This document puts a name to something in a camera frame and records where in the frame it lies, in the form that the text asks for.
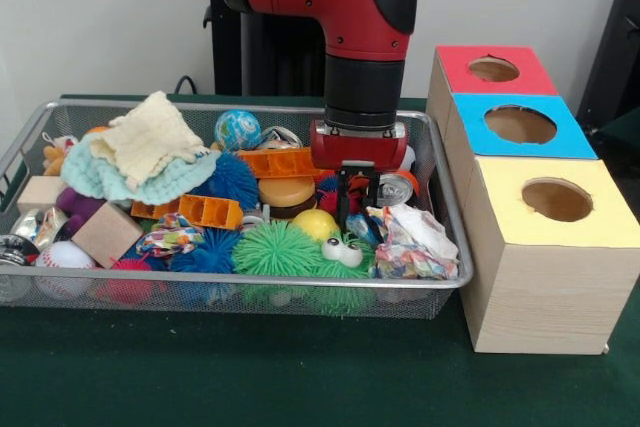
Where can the mint knitted cloth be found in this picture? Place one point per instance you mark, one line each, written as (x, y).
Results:
(170, 182)

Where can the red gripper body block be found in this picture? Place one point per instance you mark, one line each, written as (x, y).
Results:
(360, 152)

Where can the green spiky rubber ball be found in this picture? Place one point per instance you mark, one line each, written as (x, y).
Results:
(275, 249)

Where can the yellow smooth ball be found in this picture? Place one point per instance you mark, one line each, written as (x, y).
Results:
(315, 224)

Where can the orange long toy block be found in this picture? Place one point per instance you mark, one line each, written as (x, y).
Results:
(210, 212)
(277, 163)

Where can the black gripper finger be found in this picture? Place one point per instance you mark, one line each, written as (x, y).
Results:
(344, 197)
(374, 189)

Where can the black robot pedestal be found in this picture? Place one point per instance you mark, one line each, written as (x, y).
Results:
(270, 47)

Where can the silver drink can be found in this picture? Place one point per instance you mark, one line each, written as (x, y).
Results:
(395, 189)

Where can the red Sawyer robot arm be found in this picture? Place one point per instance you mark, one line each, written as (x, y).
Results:
(365, 87)

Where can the cream knitted cloth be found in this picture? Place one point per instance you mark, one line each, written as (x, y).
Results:
(150, 139)

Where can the clear plastic toy packet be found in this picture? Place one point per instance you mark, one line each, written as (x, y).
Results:
(361, 226)

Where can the wooden box with three holes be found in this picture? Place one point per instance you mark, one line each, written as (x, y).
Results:
(550, 297)

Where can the globe print ball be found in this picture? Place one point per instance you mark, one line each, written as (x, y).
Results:
(237, 129)

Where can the dark green table cloth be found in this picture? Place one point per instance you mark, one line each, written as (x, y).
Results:
(250, 377)

